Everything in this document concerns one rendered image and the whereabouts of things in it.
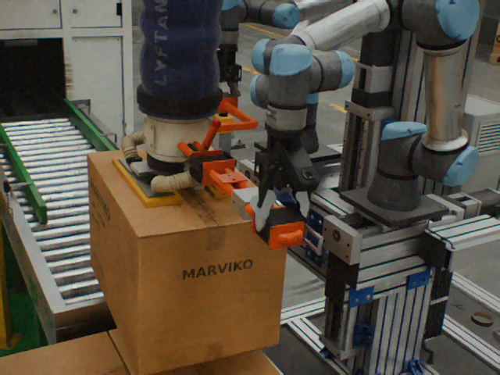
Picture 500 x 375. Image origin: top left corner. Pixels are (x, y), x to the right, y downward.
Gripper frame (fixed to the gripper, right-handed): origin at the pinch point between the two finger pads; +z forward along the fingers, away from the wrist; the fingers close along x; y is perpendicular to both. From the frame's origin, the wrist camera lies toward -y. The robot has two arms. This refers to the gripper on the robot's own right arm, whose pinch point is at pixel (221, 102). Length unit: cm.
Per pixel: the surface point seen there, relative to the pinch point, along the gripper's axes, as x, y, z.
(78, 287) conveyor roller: -49, -7, 65
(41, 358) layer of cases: -67, 27, 65
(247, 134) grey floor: 155, -294, 125
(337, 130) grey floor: 241, -281, 125
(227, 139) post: 23, -45, 31
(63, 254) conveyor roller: -49, -34, 66
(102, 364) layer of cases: -51, 37, 65
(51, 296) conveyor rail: -59, 3, 60
